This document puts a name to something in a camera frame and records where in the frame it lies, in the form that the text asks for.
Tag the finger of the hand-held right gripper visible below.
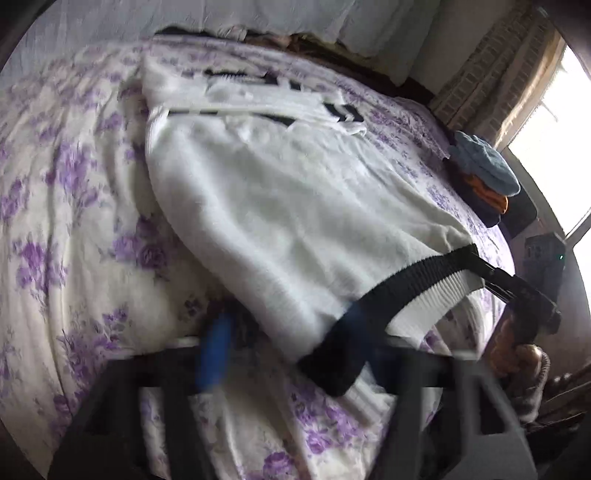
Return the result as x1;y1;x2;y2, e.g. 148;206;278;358
488;281;516;305
478;261;520;289

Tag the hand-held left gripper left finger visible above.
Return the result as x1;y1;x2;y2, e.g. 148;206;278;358
48;309;232;480

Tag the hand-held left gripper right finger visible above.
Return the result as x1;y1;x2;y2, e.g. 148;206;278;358
350;300;539;480

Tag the white sweater with black trim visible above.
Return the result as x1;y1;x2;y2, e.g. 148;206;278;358
137;54;486;411

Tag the person's right hand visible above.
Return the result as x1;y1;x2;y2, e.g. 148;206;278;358
489;318;539;371

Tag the dark blue cloth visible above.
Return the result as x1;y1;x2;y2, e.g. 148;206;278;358
457;180;504;229

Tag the orange cloth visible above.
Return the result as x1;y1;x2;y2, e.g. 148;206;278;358
462;173;509;213

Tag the light blue cloth hat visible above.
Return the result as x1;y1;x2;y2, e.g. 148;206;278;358
448;130;522;197

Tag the bright window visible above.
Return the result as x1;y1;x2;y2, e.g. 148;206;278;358
501;46;591;241

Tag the purple floral bedsheet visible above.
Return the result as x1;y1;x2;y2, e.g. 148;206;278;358
0;37;515;480

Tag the checked curtain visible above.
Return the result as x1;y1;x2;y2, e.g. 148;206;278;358
429;4;566;153

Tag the white lace cover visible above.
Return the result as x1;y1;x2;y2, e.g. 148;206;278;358
9;0;444;84

